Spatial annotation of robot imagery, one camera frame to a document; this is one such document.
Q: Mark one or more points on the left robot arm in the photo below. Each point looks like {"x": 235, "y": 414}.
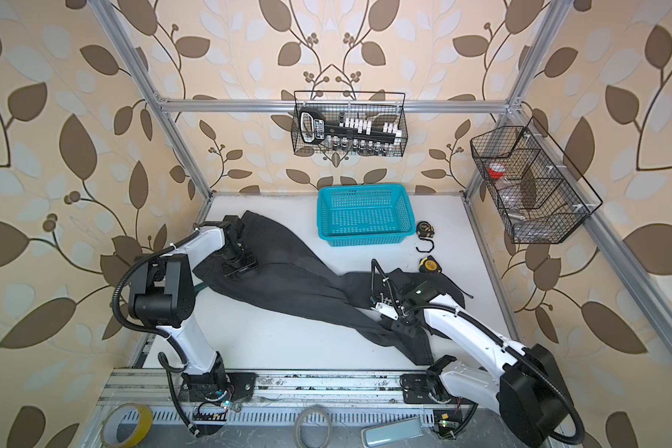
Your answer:
{"x": 157, "y": 296}

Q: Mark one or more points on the red white small item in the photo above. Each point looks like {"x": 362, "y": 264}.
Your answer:
{"x": 496, "y": 170}

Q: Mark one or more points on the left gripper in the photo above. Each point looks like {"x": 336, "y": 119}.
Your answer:
{"x": 251, "y": 264}

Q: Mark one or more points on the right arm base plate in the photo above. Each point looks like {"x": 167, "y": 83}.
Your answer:
{"x": 419, "y": 388}

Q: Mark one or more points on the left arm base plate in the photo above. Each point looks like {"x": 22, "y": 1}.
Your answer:
{"x": 235, "y": 386}

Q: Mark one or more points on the aluminium front rail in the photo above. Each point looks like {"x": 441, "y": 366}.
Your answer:
{"x": 350, "y": 389}

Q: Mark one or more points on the yellow black tape measure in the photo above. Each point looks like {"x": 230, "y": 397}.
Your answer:
{"x": 430, "y": 265}

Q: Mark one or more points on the back wire basket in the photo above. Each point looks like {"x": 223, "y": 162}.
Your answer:
{"x": 379, "y": 106}

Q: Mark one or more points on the black white tool set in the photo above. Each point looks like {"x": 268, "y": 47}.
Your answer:
{"x": 315, "y": 128}

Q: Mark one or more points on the green plastic piece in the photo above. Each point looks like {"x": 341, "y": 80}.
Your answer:
{"x": 200, "y": 286}

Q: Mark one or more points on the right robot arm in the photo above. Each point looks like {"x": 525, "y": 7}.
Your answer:
{"x": 523, "y": 385}

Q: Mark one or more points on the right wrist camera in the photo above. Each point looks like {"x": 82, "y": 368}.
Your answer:
{"x": 384, "y": 306}

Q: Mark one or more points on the right wire basket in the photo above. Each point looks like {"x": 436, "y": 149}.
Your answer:
{"x": 537, "y": 199}

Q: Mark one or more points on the black metal hook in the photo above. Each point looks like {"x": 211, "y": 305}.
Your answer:
{"x": 420, "y": 247}

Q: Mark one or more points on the wire basket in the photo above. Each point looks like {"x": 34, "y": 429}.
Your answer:
{"x": 379, "y": 106}
{"x": 537, "y": 199}

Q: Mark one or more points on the dark grey trousers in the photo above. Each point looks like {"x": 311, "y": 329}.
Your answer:
{"x": 290, "y": 279}

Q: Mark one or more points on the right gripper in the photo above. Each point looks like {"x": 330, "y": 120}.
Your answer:
{"x": 407, "y": 329}

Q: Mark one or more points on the yellow tape roll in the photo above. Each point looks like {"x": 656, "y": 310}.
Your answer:
{"x": 126, "y": 426}

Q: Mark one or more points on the teal plastic basket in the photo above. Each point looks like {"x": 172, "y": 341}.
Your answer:
{"x": 364, "y": 215}

